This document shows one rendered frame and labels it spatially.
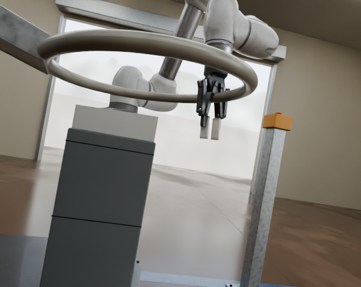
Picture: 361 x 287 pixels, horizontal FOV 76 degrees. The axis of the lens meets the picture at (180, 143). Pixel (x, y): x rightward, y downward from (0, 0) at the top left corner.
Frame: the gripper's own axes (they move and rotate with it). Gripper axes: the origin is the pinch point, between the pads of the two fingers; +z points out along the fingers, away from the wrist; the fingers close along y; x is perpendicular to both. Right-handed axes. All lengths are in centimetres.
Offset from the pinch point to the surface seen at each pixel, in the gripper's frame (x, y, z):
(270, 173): -15, -73, 18
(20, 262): -101, 31, 80
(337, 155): -118, -623, 3
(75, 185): -59, 20, 29
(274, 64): -227, -468, -199
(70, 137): -61, 23, 8
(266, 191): -16, -72, 29
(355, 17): -82, -505, -279
